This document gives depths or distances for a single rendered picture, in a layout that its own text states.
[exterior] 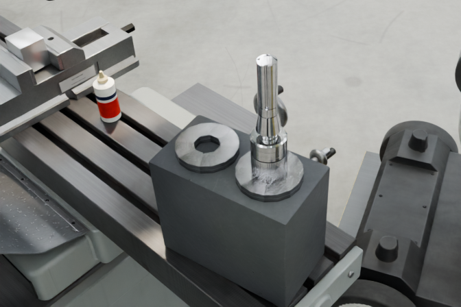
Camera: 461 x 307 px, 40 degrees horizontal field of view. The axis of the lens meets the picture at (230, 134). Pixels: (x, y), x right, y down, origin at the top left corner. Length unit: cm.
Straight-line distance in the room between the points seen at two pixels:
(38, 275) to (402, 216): 79
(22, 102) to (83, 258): 32
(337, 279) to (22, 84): 68
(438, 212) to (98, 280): 77
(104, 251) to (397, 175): 73
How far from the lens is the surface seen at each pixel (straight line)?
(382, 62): 295
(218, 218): 86
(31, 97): 129
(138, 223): 106
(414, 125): 171
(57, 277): 122
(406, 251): 140
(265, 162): 79
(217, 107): 157
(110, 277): 130
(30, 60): 129
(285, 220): 79
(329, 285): 98
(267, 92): 74
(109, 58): 135
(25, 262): 121
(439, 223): 152
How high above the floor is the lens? 169
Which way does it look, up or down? 42 degrees down
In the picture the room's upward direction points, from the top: 4 degrees counter-clockwise
